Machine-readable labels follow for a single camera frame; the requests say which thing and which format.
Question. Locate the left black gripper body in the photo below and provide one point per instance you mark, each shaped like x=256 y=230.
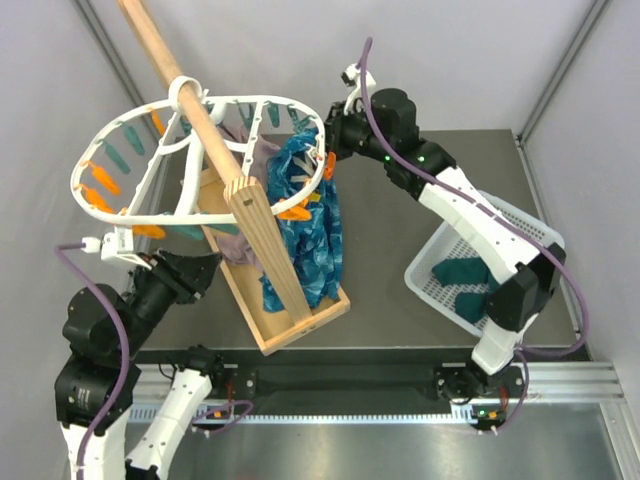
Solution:
x=184 y=285

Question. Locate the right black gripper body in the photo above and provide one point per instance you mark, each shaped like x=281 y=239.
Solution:
x=349 y=134

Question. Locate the blue patterned cloth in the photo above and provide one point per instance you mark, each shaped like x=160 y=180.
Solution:
x=315 y=246

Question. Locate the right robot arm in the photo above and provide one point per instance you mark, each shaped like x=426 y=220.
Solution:
x=525 y=273

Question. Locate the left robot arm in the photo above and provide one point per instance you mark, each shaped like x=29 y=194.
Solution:
x=94 y=390

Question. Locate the wooden rod stand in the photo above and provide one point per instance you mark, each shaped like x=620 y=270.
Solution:
x=248 y=204

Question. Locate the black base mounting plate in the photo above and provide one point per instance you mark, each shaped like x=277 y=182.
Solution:
x=355 y=379

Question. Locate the white perforated plastic basket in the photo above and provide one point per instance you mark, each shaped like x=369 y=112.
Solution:
x=493 y=230

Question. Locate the dark teal sock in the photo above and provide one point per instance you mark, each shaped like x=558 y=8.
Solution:
x=464 y=271
x=471 y=306

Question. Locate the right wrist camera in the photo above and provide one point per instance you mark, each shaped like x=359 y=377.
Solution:
x=352 y=77

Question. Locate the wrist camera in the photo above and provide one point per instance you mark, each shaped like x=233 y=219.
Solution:
x=116 y=247
x=352 y=77

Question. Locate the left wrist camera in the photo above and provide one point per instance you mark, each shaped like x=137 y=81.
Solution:
x=116 y=247

